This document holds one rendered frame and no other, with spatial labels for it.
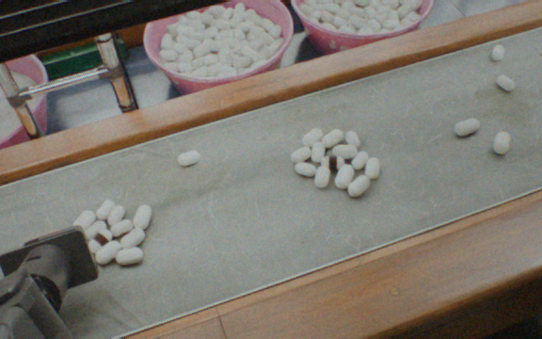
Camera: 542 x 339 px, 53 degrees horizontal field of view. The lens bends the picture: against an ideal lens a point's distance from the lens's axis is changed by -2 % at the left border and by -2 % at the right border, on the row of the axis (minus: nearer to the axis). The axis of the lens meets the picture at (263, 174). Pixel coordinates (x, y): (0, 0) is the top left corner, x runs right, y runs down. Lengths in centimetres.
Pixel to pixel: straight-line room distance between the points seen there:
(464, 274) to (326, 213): 20
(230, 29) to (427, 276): 60
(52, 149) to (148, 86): 26
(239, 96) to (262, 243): 26
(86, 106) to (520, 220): 75
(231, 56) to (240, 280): 45
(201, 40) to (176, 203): 37
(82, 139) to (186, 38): 29
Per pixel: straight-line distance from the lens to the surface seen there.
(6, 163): 91
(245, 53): 100
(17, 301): 51
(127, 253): 75
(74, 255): 69
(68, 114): 107
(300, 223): 76
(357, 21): 107
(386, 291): 69
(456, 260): 73
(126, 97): 90
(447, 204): 80
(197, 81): 93
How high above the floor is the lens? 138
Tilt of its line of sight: 52 degrees down
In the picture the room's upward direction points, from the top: 5 degrees counter-clockwise
